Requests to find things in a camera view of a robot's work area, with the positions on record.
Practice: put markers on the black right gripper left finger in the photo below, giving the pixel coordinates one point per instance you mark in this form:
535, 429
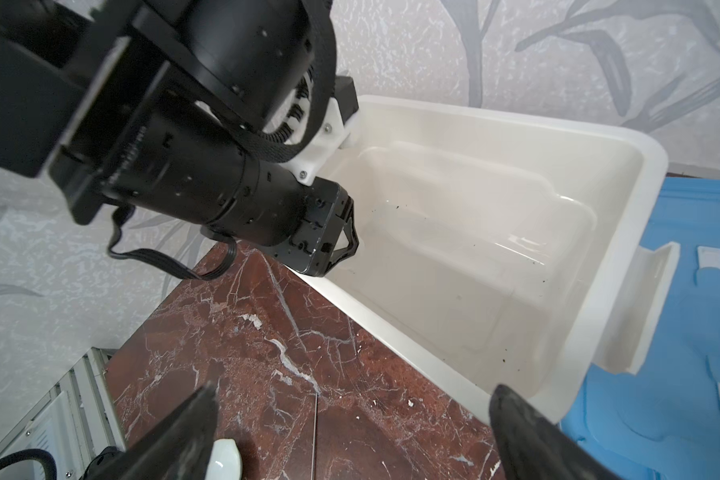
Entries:
179, 447

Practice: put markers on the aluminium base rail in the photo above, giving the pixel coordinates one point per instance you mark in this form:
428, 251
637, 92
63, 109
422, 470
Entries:
75, 421

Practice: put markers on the blue plastic bin lid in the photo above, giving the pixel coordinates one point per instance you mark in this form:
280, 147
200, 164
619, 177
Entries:
664, 421

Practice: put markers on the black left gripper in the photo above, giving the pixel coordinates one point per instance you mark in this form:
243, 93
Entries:
145, 142

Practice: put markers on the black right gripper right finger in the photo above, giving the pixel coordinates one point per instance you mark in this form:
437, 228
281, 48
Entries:
531, 447

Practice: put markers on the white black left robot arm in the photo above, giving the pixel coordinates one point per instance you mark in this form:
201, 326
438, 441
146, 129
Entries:
245, 56

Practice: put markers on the white ceramic evaporating dish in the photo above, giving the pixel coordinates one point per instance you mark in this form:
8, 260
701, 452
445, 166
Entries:
225, 462

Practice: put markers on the thin glass stirring rod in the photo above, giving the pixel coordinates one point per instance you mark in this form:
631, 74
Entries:
314, 436

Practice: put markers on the white plastic storage bin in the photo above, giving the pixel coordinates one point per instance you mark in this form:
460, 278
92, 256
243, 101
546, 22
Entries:
501, 248

